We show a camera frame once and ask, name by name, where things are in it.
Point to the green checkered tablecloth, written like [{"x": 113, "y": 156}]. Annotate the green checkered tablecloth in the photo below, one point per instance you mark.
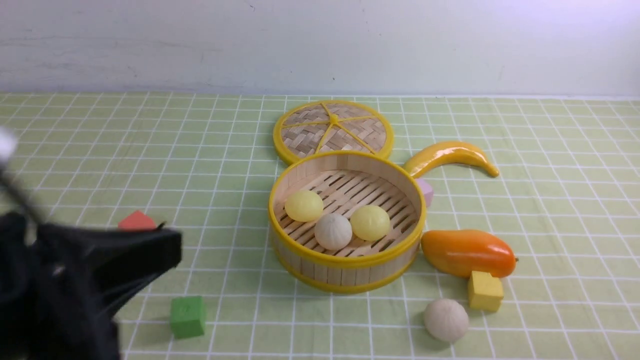
[{"x": 567, "y": 201}]

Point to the green foam cube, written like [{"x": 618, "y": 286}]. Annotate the green foam cube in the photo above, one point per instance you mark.
[{"x": 187, "y": 317}]

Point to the woven bamboo steamer lid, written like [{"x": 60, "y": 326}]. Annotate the woven bamboo steamer lid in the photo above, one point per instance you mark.
[{"x": 329, "y": 126}]

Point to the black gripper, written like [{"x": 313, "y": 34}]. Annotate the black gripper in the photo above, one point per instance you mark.
[{"x": 60, "y": 295}]

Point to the pink foam block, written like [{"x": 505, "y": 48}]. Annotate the pink foam block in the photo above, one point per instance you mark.
[{"x": 427, "y": 191}]

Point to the white bun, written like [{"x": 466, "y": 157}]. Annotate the white bun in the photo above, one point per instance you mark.
[
  {"x": 333, "y": 232},
  {"x": 446, "y": 320}
]

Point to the yellow toy banana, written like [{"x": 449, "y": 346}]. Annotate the yellow toy banana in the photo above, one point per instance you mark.
[{"x": 449, "y": 152}]

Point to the yellow foam cube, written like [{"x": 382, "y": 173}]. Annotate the yellow foam cube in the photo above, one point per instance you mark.
[{"x": 485, "y": 292}]

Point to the red foam cube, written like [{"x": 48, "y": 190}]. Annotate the red foam cube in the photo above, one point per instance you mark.
[{"x": 137, "y": 221}]

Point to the pale yellow bun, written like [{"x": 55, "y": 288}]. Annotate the pale yellow bun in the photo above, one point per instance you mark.
[
  {"x": 304, "y": 206},
  {"x": 370, "y": 223}
]

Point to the orange toy mango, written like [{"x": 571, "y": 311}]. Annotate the orange toy mango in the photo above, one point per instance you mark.
[{"x": 460, "y": 252}]

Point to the bamboo steamer tray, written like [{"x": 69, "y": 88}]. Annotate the bamboo steamer tray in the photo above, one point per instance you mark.
[{"x": 347, "y": 180}]

